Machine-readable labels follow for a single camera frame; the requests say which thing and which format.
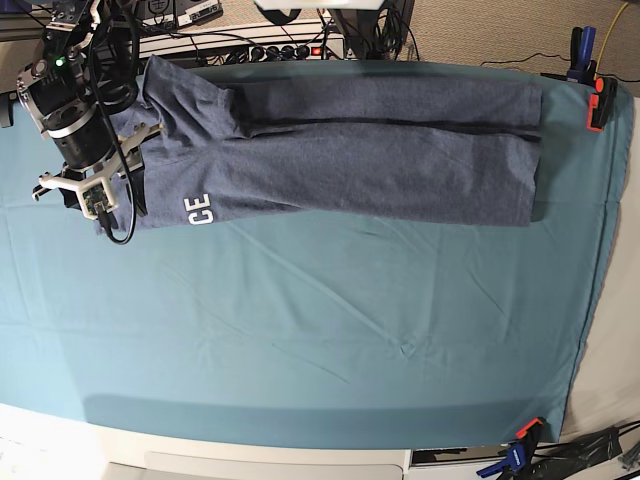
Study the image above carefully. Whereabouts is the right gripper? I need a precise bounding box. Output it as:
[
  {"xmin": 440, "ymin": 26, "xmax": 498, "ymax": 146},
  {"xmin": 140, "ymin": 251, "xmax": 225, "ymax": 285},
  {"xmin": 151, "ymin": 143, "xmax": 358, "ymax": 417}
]
[{"xmin": 32, "ymin": 123, "xmax": 163, "ymax": 217}]

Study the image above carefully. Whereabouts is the blue-grey T-shirt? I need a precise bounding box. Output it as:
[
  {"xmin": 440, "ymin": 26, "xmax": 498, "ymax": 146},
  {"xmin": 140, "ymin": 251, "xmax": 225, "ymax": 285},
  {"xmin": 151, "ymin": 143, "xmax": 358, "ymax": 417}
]
[{"xmin": 112, "ymin": 57, "xmax": 543, "ymax": 229}]

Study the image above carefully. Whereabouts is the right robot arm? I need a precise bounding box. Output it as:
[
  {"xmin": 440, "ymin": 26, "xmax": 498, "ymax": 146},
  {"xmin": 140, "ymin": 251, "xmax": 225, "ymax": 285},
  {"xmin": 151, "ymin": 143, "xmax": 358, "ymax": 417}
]
[{"xmin": 17, "ymin": 1, "xmax": 161, "ymax": 220}]

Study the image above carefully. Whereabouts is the teal table cloth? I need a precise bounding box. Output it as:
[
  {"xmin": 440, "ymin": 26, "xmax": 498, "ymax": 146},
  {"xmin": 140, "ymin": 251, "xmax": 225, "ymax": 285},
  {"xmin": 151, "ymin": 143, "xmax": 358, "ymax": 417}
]
[{"xmin": 1, "ymin": 78, "xmax": 634, "ymax": 450}]

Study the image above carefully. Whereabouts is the blue clamp top right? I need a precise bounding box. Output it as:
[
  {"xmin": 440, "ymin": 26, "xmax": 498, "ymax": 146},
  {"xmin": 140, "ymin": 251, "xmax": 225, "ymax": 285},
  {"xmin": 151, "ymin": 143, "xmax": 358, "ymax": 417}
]
[{"xmin": 566, "ymin": 26, "xmax": 596, "ymax": 86}]

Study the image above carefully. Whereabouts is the blue clamp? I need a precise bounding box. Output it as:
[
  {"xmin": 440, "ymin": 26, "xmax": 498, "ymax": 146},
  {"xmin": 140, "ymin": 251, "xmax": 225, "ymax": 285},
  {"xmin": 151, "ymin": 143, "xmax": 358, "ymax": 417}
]
[
  {"xmin": 476, "ymin": 443, "xmax": 528, "ymax": 479},
  {"xmin": 566, "ymin": 26, "xmax": 596, "ymax": 86}
]

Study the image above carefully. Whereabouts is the orange black clamp top right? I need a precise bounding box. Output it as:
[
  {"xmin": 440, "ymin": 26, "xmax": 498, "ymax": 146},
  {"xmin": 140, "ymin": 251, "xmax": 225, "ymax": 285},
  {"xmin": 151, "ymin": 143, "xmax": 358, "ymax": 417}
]
[{"xmin": 586, "ymin": 77, "xmax": 618, "ymax": 132}]

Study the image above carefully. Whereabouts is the orange black clamp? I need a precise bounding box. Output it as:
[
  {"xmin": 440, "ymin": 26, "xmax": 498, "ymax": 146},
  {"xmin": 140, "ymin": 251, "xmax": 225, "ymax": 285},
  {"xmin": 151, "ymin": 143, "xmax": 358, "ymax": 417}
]
[
  {"xmin": 586, "ymin": 77, "xmax": 618, "ymax": 132},
  {"xmin": 516, "ymin": 417, "xmax": 546, "ymax": 445}
]

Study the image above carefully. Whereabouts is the blue clamp bottom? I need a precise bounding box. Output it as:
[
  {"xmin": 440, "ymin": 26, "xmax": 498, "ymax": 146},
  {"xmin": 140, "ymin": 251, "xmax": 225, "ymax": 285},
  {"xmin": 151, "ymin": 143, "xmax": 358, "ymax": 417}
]
[{"xmin": 476, "ymin": 443, "xmax": 528, "ymax": 479}]

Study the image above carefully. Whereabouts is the orange black clamp bottom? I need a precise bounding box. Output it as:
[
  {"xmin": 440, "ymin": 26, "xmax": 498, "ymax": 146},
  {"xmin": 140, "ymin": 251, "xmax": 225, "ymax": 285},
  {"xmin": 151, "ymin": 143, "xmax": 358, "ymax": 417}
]
[{"xmin": 516, "ymin": 417, "xmax": 546, "ymax": 445}]

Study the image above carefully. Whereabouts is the black plastic bag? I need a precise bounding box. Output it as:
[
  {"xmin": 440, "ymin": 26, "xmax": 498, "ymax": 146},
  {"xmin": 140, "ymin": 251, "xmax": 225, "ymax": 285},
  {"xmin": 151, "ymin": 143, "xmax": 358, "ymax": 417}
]
[{"xmin": 527, "ymin": 424, "xmax": 639, "ymax": 480}]

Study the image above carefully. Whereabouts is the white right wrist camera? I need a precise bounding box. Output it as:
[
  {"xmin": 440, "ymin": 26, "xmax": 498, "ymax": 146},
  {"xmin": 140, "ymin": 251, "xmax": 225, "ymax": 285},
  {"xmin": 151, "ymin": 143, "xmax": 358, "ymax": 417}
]
[{"xmin": 77, "ymin": 184, "xmax": 119, "ymax": 220}]

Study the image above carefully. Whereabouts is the black power strip red switch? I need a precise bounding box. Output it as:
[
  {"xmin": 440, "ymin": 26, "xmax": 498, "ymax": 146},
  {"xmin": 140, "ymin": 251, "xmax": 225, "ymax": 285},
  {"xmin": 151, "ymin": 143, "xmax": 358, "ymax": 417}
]
[{"xmin": 221, "ymin": 42, "xmax": 344, "ymax": 65}]

